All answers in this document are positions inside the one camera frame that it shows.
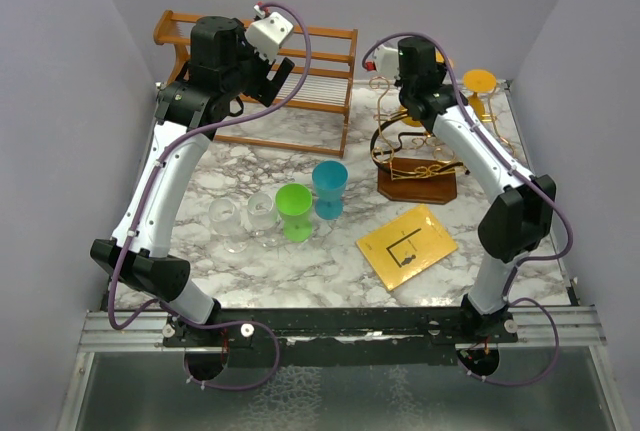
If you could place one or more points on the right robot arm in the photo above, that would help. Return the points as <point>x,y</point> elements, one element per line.
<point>520,211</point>

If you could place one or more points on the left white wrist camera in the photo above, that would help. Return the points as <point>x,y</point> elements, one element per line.
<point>268,32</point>

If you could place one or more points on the blue plastic wine glass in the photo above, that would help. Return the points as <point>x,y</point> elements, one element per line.
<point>329,179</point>

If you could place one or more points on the clear wine glass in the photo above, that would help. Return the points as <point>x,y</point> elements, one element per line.
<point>225,219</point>
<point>263,219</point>

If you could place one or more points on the yellow book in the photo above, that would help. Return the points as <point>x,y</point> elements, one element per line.
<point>406,246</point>

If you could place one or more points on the green plastic wine glass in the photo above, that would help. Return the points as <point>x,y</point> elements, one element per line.
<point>294,204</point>

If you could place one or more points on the orange plastic wine glass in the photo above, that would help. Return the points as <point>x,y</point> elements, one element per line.
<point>422,89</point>
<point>479,81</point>

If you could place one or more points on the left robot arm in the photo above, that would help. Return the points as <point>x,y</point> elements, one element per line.
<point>227,60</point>

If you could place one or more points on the clear wine glass right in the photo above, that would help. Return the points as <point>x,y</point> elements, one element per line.
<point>263,219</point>

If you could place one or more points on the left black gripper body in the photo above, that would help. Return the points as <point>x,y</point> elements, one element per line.
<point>250,74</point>

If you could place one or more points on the gold wire wine glass rack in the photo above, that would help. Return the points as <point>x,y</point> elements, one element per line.
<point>412,164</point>

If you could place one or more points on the wooden dish rack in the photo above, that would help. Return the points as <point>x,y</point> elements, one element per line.
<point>327,89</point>

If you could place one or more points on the clear wine glass left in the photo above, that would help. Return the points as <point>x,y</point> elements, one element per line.
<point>225,219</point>

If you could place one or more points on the black metal base rail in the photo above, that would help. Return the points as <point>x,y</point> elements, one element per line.
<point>328,337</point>

